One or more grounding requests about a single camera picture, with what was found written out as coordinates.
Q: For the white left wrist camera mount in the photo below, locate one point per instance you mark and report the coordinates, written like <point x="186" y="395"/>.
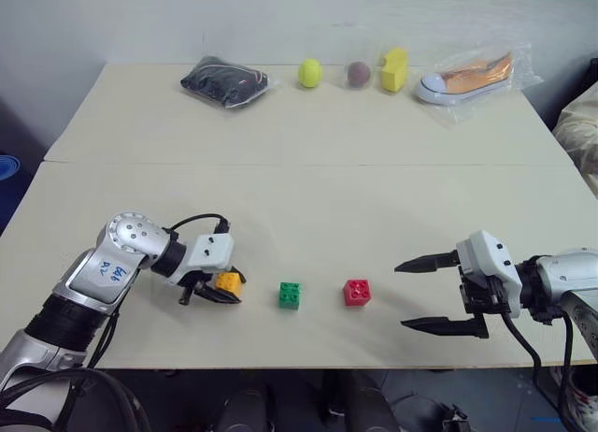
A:
<point x="211" y="250"/>

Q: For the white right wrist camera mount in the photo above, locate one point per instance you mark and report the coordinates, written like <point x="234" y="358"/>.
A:
<point x="488" y="259"/>

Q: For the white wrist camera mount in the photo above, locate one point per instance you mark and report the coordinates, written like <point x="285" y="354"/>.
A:
<point x="211" y="250"/>
<point x="488" y="259"/>

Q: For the dark rounded shape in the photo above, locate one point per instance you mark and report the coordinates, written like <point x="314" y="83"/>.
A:
<point x="245" y="411"/>

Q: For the yellow-green ball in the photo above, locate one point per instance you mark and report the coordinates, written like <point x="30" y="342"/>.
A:
<point x="310" y="73"/>

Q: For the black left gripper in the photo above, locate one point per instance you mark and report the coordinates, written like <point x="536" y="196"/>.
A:
<point x="194" y="278"/>

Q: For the orange toy brick cube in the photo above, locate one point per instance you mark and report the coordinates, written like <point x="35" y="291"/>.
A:
<point x="228" y="282"/>

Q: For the dark red ball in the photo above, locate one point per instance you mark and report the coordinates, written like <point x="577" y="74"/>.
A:
<point x="359" y="74"/>

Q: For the clear plastic sneaker bag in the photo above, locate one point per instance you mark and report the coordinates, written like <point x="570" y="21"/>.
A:
<point x="523" y="79"/>

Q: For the bagged black cloth bundle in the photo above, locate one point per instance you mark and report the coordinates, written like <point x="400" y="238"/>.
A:
<point x="224" y="82"/>

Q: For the yellow foam block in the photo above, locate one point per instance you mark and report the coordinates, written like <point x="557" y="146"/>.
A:
<point x="394" y="72"/>

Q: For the cream cloth cover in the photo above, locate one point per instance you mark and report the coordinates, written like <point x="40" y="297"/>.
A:
<point x="579" y="123"/>

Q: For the blue floor tape strip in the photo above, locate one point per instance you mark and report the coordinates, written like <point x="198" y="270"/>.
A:
<point x="545" y="419"/>

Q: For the dark object behind table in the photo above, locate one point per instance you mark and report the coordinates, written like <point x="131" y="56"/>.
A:
<point x="591" y="79"/>

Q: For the red toy brick cube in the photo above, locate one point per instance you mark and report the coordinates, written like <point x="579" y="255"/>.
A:
<point x="358" y="292"/>

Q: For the orange canvas sneaker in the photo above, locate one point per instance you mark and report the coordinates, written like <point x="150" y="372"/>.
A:
<point x="467" y="82"/>

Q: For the green toy brick cube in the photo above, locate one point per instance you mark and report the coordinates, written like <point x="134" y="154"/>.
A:
<point x="290" y="295"/>

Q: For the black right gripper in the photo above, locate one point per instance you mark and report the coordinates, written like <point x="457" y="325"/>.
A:
<point x="481" y="294"/>

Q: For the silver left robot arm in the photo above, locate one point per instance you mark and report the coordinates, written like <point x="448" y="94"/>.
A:
<point x="100" y="273"/>

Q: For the blue round container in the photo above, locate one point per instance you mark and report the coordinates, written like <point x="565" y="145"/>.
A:
<point x="7" y="169"/>

